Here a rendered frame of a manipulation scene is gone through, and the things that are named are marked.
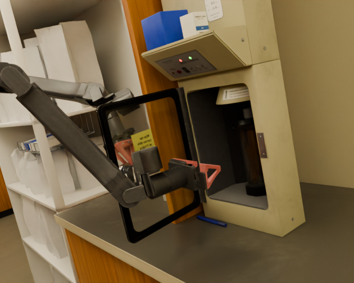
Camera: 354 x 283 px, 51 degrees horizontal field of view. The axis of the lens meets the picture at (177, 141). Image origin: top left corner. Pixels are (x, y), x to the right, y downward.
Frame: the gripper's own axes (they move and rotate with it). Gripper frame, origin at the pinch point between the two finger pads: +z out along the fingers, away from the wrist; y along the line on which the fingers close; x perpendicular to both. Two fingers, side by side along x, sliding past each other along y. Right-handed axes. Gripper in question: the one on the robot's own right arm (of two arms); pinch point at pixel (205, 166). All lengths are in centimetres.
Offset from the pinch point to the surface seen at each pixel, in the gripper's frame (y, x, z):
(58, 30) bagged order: 117, -54, 12
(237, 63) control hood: -11.5, -27.1, 4.9
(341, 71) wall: -12, -19, 52
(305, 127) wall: 3, 1, 52
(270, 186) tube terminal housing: -14.4, 6.3, 9.3
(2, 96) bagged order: 171, -25, -10
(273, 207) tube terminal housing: -14.7, 12.4, 9.4
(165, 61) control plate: 11.5, -30.2, 0.0
